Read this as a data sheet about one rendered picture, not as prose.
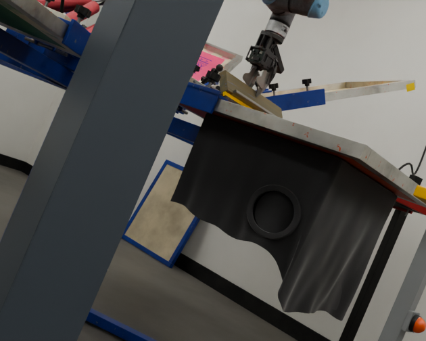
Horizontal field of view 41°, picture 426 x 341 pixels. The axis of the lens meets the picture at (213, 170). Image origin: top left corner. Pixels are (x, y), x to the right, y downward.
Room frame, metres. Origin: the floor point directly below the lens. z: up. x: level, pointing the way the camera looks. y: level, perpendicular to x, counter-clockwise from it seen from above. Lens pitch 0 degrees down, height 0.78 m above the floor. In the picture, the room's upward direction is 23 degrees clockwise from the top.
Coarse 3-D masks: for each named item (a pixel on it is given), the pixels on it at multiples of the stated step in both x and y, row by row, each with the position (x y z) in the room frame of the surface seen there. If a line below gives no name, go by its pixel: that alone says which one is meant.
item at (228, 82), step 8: (224, 72) 1.83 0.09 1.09; (224, 80) 1.82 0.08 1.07; (232, 80) 1.84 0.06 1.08; (224, 88) 1.81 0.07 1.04; (232, 88) 1.83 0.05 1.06; (240, 88) 1.87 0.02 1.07; (248, 88) 1.92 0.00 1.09; (248, 96) 1.90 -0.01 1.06; (264, 104) 1.99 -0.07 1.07; (272, 104) 2.04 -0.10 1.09; (272, 112) 2.02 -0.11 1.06; (280, 112) 2.08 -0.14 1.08
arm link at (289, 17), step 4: (272, 12) 1.95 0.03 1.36; (288, 12) 1.91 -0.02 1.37; (272, 16) 1.93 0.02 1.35; (276, 16) 1.92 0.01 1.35; (280, 16) 1.92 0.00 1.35; (284, 16) 1.92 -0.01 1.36; (288, 16) 1.92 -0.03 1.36; (292, 16) 1.93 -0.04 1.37; (280, 20) 1.92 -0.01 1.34; (284, 20) 1.92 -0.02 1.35; (288, 20) 1.92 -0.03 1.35; (292, 20) 1.94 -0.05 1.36; (288, 24) 1.93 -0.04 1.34
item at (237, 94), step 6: (234, 90) 1.82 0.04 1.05; (234, 96) 1.84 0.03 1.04; (240, 96) 1.84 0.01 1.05; (246, 96) 1.86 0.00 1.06; (246, 102) 1.88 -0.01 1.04; (252, 102) 1.89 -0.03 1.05; (252, 108) 1.93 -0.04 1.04; (258, 108) 1.93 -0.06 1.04; (264, 108) 1.95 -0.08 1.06; (270, 114) 1.98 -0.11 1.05
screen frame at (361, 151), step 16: (192, 112) 2.03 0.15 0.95; (224, 112) 1.64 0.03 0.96; (240, 112) 1.60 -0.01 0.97; (256, 112) 1.57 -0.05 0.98; (272, 128) 1.53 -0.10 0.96; (288, 128) 1.49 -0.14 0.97; (304, 128) 1.47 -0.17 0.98; (320, 144) 1.43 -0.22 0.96; (336, 144) 1.40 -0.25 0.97; (352, 144) 1.37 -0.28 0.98; (368, 160) 1.39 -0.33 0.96; (384, 160) 1.45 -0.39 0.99; (384, 176) 1.48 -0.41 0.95; (400, 176) 1.55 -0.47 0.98
